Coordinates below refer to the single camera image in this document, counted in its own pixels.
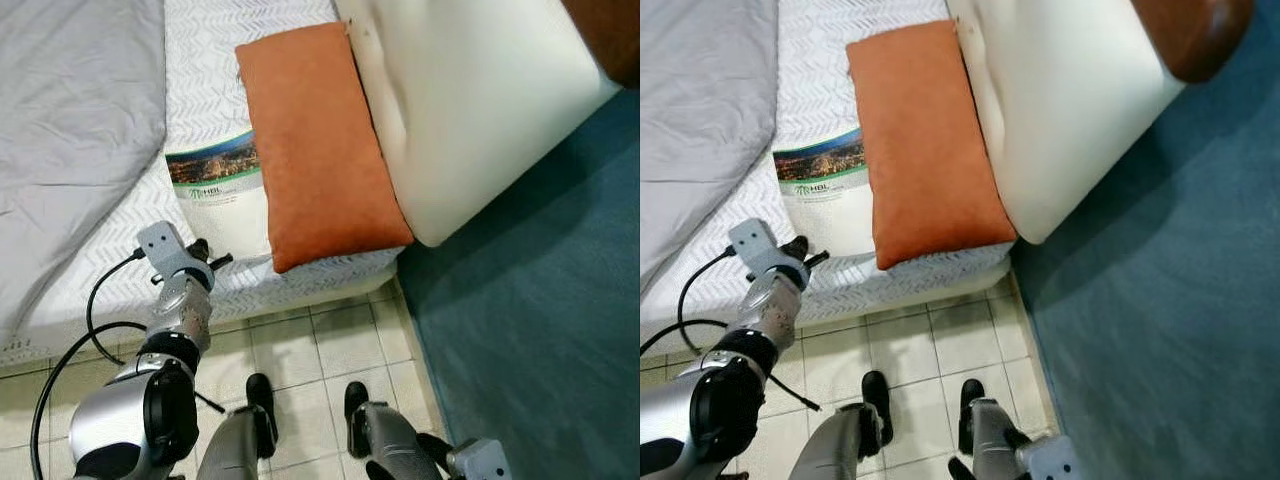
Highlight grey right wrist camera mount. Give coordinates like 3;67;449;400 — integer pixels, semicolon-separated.
446;438;514;480
1019;435;1087;480

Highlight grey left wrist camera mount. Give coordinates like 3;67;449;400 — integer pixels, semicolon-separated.
728;218;787;284
136;221;192;287

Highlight robot left leg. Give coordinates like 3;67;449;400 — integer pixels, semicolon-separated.
790;370;895;480
195;373;280;480

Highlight cream padded headboard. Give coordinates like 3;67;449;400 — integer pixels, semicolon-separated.
333;0;624;249
945;0;1187;247

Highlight grey bed sheet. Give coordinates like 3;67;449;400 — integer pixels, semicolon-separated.
640;0;780;292
0;0;169;342

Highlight brown wooden bed frame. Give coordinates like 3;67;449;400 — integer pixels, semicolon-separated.
560;0;641;90
1130;0;1257;85

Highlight printed mattress label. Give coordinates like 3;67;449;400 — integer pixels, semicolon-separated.
165;130;274;262
773;127;880;259

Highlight white patterned mattress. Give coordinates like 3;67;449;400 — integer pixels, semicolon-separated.
640;0;1017;357
0;0;402;367

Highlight orange pillow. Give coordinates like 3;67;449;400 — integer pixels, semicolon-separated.
235;22;416;276
846;19;1019;272

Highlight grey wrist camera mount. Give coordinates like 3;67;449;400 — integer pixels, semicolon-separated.
1019;435;1087;480
446;438;514;480
136;221;192;287
728;218;787;284

